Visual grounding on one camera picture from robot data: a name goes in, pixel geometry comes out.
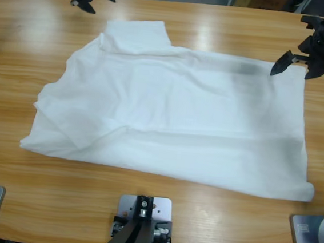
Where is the white t-shirt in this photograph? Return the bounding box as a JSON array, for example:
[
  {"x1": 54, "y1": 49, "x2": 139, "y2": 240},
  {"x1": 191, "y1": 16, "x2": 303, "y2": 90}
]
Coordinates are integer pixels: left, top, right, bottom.
[{"x1": 15, "y1": 7, "x2": 324, "y2": 205}]

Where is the grey chair leg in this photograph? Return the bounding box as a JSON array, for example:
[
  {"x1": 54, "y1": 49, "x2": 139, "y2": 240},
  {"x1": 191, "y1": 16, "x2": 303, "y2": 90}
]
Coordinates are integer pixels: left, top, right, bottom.
[{"x1": 293, "y1": 0, "x2": 315, "y2": 15}]

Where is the brown cardboard box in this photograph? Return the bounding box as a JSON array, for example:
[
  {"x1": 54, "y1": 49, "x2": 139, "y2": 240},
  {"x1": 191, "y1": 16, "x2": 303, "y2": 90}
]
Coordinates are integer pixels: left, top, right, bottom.
[{"x1": 235, "y1": 0, "x2": 291, "y2": 13}]

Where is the white mounting block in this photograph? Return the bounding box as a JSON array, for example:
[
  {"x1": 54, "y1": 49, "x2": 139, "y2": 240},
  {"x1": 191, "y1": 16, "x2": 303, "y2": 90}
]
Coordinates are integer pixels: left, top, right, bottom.
[{"x1": 114, "y1": 192, "x2": 177, "y2": 243}]

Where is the silver metal clamp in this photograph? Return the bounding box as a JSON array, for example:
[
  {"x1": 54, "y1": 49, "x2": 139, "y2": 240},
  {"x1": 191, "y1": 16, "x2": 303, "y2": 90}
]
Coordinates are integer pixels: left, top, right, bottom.
[
  {"x1": 152, "y1": 220, "x2": 174, "y2": 243},
  {"x1": 110, "y1": 214, "x2": 127, "y2": 238}
]

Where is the dark camera post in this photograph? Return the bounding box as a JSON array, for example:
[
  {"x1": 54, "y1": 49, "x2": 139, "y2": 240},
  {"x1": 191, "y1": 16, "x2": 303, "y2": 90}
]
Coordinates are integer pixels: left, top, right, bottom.
[{"x1": 99, "y1": 190, "x2": 157, "y2": 243}]

